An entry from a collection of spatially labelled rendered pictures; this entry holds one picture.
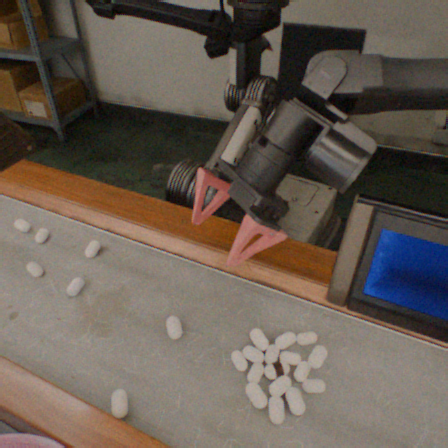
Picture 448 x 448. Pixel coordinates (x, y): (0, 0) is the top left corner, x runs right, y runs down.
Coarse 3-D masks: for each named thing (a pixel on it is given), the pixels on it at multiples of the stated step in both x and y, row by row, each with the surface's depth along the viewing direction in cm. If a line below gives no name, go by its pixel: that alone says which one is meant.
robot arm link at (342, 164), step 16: (320, 64) 45; (336, 64) 45; (304, 80) 45; (320, 80) 45; (336, 80) 45; (304, 96) 47; (320, 96) 44; (320, 112) 47; (336, 112) 45; (320, 128) 50; (336, 128) 46; (352, 128) 46; (320, 144) 44; (336, 144) 44; (352, 144) 45; (368, 144) 45; (320, 160) 45; (336, 160) 44; (352, 160) 44; (320, 176) 46; (336, 176) 45; (352, 176) 44
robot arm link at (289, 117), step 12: (288, 108) 45; (300, 108) 45; (276, 120) 46; (288, 120) 45; (300, 120) 45; (312, 120) 45; (324, 120) 46; (264, 132) 47; (276, 132) 46; (288, 132) 45; (300, 132) 45; (312, 132) 46; (324, 132) 45; (264, 144) 48; (276, 144) 47; (288, 144) 46; (300, 144) 46; (312, 144) 46
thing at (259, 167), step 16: (256, 144) 47; (272, 144) 46; (224, 160) 52; (256, 160) 47; (272, 160) 46; (288, 160) 47; (240, 176) 48; (256, 176) 47; (272, 176) 47; (256, 192) 45; (272, 192) 49; (288, 208) 49
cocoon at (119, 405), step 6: (120, 390) 51; (114, 396) 51; (120, 396) 51; (126, 396) 51; (114, 402) 50; (120, 402) 50; (126, 402) 51; (114, 408) 50; (120, 408) 50; (126, 408) 50; (114, 414) 49; (120, 414) 49; (126, 414) 50
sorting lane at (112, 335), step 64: (0, 256) 74; (64, 256) 74; (128, 256) 74; (0, 320) 62; (64, 320) 62; (128, 320) 62; (192, 320) 62; (256, 320) 62; (320, 320) 62; (64, 384) 54; (128, 384) 54; (192, 384) 54; (384, 384) 54
